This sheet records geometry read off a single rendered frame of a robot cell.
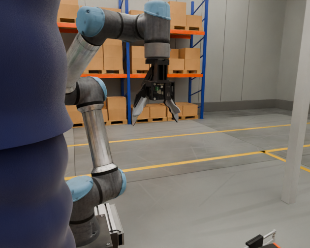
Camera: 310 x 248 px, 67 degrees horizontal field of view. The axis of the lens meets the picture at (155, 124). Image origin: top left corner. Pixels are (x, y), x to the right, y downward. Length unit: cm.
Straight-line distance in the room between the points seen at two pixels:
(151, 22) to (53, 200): 51
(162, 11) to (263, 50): 1139
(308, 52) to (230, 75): 783
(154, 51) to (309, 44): 272
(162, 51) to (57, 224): 49
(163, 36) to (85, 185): 60
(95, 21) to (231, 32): 1041
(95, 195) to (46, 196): 60
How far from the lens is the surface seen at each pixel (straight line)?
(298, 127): 332
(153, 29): 69
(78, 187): 95
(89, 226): 102
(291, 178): 352
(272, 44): 1238
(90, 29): 68
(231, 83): 1099
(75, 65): 81
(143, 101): 71
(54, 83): 35
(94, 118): 101
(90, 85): 102
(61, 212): 42
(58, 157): 38
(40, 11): 35
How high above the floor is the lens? 168
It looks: 13 degrees down
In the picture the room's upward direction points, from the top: straight up
